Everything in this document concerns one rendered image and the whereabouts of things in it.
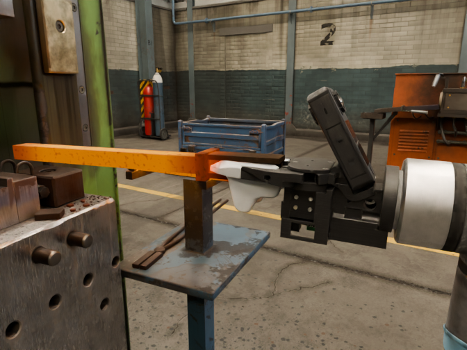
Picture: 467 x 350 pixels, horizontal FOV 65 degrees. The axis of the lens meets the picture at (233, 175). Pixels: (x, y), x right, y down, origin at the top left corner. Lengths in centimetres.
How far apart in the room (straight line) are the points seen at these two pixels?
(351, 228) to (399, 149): 340
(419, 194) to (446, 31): 750
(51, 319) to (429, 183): 67
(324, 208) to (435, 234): 10
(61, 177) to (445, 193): 68
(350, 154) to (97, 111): 84
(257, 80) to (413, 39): 329
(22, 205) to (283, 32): 807
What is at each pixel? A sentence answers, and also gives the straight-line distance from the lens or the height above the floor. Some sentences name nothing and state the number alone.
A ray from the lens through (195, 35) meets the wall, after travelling 982.
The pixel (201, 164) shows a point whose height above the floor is 107.
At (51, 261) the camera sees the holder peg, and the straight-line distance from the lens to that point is 71.
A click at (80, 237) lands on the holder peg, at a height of 88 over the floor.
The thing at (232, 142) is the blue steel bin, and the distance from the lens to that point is 434.
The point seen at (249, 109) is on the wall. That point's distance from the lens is 895.
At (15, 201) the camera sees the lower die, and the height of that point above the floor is 96.
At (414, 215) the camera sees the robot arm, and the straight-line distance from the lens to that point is 39.
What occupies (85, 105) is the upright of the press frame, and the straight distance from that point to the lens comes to 107.
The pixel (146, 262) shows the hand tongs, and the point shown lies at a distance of 100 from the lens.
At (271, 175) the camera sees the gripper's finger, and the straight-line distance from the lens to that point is 39.
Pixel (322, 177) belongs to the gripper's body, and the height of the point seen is 107.
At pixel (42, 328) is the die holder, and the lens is 80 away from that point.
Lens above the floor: 116
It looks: 14 degrees down
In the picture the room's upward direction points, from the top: straight up
